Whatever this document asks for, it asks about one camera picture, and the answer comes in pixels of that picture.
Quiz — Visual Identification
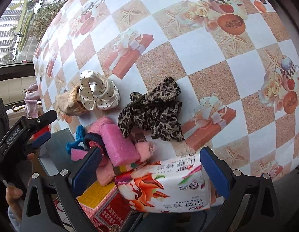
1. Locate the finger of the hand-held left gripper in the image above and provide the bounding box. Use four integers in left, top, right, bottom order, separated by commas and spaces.
27, 132, 52, 154
21, 110, 57, 136

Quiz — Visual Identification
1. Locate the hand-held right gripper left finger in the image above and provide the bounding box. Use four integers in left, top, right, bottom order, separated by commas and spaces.
20, 146, 104, 232

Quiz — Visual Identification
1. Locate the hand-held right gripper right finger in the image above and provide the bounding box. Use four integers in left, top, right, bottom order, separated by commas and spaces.
200, 146, 285, 232

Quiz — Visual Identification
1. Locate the pink foam block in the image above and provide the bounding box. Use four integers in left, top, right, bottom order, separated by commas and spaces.
101, 124, 140, 167
71, 150, 88, 162

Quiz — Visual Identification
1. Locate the beige knit cloth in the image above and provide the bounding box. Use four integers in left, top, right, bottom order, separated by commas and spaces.
55, 86, 88, 116

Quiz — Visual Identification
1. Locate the blue cloth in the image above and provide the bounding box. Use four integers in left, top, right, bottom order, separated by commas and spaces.
66, 125, 88, 154

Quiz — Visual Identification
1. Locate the pink knit sock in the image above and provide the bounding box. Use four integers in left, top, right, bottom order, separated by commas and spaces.
85, 116, 116, 154

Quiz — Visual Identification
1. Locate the white polka dot scrunchie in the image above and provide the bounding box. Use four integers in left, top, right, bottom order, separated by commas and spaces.
79, 70, 121, 111

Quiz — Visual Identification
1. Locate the leopard print scrunchie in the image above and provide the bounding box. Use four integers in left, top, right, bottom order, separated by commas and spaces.
118, 77, 185, 142

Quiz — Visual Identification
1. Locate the person's left forearm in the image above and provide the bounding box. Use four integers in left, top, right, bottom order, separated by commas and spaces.
7, 208, 23, 232

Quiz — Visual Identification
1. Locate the person's left hand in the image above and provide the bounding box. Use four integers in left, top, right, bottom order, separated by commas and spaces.
5, 185, 24, 213

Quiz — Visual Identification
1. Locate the pink fluffy sock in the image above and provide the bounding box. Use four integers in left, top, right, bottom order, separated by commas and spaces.
96, 141, 157, 186

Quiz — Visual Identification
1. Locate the pink hanging cloth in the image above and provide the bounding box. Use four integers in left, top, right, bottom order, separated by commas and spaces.
24, 82, 42, 119

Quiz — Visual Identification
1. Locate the gold metal rack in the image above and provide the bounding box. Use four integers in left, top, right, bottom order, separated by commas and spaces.
10, 89, 29, 113

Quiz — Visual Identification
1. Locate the red patterned box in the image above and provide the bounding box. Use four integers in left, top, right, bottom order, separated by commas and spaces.
77, 181, 140, 232

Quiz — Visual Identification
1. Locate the floral tissue packet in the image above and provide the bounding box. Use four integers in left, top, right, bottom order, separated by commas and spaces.
115, 157, 211, 213

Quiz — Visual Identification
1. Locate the checkered printed tablecloth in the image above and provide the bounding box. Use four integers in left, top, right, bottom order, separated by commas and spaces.
33, 0, 299, 182

